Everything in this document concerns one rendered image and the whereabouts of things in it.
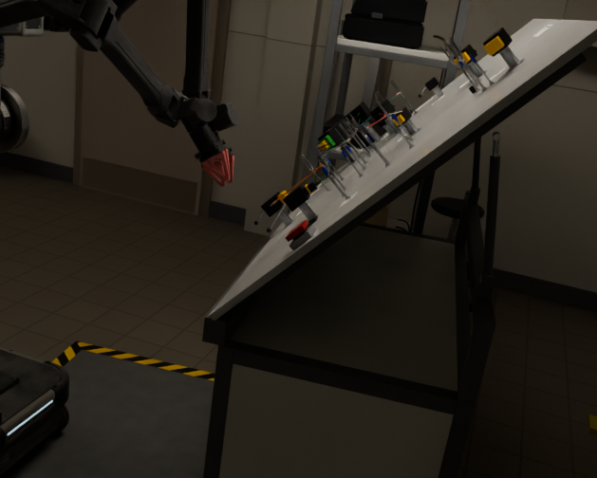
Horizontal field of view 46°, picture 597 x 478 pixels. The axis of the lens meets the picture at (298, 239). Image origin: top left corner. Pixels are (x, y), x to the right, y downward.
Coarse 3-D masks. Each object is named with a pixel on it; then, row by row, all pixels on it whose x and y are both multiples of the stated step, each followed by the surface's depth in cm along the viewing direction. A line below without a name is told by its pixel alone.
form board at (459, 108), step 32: (544, 32) 179; (576, 32) 140; (480, 64) 225; (544, 64) 133; (448, 96) 211; (480, 96) 159; (512, 96) 133; (448, 128) 150; (416, 160) 142; (320, 192) 236; (352, 192) 172; (384, 192) 144; (320, 224) 162; (256, 256) 200; (288, 256) 153; (256, 288) 156
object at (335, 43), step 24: (336, 0) 252; (336, 24) 254; (456, 24) 246; (336, 48) 257; (360, 48) 255; (384, 48) 257; (408, 48) 259; (432, 48) 284; (456, 72) 251; (312, 144) 269
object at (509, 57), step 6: (498, 30) 158; (504, 30) 160; (492, 36) 158; (504, 36) 159; (486, 42) 159; (504, 42) 157; (510, 42) 159; (504, 48) 158; (504, 54) 162; (510, 54) 160; (504, 60) 161; (510, 60) 162; (516, 60) 160; (522, 60) 160; (510, 66) 161
